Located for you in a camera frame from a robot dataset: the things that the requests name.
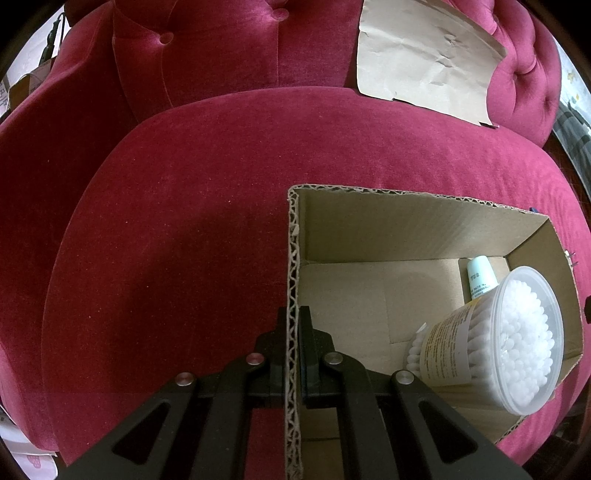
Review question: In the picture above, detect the brown paper sheet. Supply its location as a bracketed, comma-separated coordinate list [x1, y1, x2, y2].
[356, 1, 506, 126]

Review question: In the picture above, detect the cotton swab plastic jar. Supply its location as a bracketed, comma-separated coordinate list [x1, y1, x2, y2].
[404, 266, 564, 417]

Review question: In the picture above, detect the cardboard box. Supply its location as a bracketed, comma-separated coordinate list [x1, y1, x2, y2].
[284, 185, 590, 479]

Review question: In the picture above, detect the red velvet tufted sofa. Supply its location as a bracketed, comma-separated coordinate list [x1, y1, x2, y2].
[1, 1, 590, 462]

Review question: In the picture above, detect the small white tube bottle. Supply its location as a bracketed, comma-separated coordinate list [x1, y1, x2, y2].
[467, 255, 499, 300]

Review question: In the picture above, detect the grey plaid blanket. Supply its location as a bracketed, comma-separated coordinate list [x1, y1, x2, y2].
[553, 102, 591, 194]

